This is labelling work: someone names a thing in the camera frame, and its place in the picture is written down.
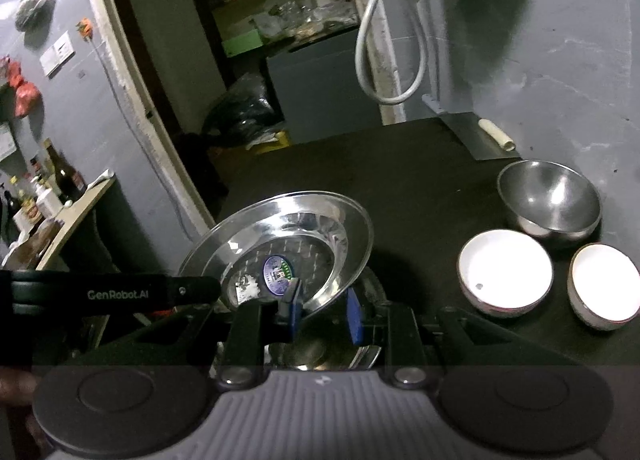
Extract yellow packet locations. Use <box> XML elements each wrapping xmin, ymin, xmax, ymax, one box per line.
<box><xmin>249</xmin><ymin>131</ymin><xmax>292</xmax><ymax>157</ymax></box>

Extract steel plate with round sticker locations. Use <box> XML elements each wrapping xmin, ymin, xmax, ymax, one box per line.
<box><xmin>177</xmin><ymin>190</ymin><xmax>375</xmax><ymax>321</ymax></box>

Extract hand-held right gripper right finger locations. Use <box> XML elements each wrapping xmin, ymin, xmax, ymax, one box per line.
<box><xmin>346</xmin><ymin>287</ymin><xmax>566</xmax><ymax>388</ymax></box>

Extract plain steel plate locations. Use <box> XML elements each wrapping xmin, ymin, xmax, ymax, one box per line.
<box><xmin>265</xmin><ymin>340</ymin><xmax>383</xmax><ymax>372</ymax></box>

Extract white bowl with red rim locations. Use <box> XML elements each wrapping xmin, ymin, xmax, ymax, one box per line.
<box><xmin>567</xmin><ymin>242</ymin><xmax>640</xmax><ymax>335</ymax></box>
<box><xmin>457</xmin><ymin>229</ymin><xmax>555</xmax><ymax>319</ymax></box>

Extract steel cleaver with pale handle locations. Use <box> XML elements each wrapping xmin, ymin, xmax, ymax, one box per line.
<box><xmin>422</xmin><ymin>94</ymin><xmax>521</xmax><ymax>161</ymax></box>

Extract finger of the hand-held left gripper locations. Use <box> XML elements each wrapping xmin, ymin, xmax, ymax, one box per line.
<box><xmin>172</xmin><ymin>276</ymin><xmax>221</xmax><ymax>313</ymax></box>

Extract white plastic bottle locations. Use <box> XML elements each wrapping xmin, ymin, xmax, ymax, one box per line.
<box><xmin>35</xmin><ymin>185</ymin><xmax>64</xmax><ymax>219</ymax></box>

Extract thin wall cable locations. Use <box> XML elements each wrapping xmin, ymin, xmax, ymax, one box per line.
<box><xmin>89</xmin><ymin>36</ymin><xmax>202</xmax><ymax>233</ymax></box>

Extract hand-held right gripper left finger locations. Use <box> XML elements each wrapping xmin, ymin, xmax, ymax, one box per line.
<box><xmin>107</xmin><ymin>279</ymin><xmax>304</xmax><ymax>387</ymax></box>

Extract white door frame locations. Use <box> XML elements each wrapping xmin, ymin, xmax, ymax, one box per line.
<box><xmin>75</xmin><ymin>0</ymin><xmax>221</xmax><ymax>228</ymax></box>

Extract black plastic bag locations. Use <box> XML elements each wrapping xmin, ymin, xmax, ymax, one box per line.
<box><xmin>201</xmin><ymin>71</ymin><xmax>287</xmax><ymax>147</ymax></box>

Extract white wall switch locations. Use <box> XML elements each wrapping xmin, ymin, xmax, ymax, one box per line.
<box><xmin>39</xmin><ymin>31</ymin><xmax>77</xmax><ymax>79</ymax></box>

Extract red plastic bags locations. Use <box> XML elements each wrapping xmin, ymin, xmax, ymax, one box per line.
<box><xmin>0</xmin><ymin>54</ymin><xmax>42</xmax><ymax>121</ymax></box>

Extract beige side table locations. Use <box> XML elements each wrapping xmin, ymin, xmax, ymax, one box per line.
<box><xmin>0</xmin><ymin>174</ymin><xmax>117</xmax><ymax>271</ymax></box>

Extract white hose loop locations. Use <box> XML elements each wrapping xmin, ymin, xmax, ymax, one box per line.
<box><xmin>354</xmin><ymin>0</ymin><xmax>429</xmax><ymax>106</ymax></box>

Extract green box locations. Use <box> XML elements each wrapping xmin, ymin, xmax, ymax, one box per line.
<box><xmin>221</xmin><ymin>30</ymin><xmax>264</xmax><ymax>58</ymax></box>

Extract dark bag on wall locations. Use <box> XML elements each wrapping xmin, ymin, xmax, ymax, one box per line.
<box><xmin>14</xmin><ymin>0</ymin><xmax>57</xmax><ymax>34</ymax></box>

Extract dark glass bottle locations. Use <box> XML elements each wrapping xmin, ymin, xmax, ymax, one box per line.
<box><xmin>42</xmin><ymin>138</ymin><xmax>84</xmax><ymax>201</ymax></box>

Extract steel bowl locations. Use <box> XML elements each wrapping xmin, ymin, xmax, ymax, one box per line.
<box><xmin>497</xmin><ymin>159</ymin><xmax>603</xmax><ymax>243</ymax></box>

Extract grey cabinet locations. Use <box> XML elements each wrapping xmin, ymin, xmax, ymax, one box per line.
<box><xmin>265</xmin><ymin>32</ymin><xmax>383</xmax><ymax>145</ymax></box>

